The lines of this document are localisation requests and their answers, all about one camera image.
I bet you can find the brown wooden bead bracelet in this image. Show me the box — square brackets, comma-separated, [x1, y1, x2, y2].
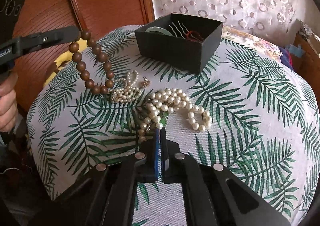
[68, 31, 116, 96]

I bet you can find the large white pearl necklace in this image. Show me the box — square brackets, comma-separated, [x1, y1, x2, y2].
[135, 87, 213, 144]

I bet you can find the small pearl strand necklace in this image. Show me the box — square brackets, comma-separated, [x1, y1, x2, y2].
[109, 70, 141, 103]

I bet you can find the purple crystal flower hairpin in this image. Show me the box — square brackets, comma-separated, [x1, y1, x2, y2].
[169, 21, 189, 39]

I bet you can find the green jade bangle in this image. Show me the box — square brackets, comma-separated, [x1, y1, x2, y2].
[146, 26, 173, 37]

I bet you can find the black open jewelry box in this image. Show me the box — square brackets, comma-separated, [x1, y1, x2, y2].
[135, 13, 223, 75]

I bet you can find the person's left hand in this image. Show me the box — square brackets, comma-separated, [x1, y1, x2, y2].
[0, 72, 18, 132]

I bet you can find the small gold earring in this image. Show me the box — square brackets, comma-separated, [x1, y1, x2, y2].
[141, 77, 151, 88]

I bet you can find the palm leaf printed cloth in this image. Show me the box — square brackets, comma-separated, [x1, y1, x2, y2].
[27, 26, 319, 225]

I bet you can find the floral bed quilt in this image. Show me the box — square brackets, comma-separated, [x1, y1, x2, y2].
[222, 26, 282, 62]

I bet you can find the navy blue blanket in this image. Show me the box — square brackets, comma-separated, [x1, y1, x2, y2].
[279, 47, 293, 70]

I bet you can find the wooden side cabinet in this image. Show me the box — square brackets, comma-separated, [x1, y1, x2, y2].
[292, 32, 319, 85]

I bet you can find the blue bag by cabinet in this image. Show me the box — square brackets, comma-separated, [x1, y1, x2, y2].
[285, 44, 305, 58]

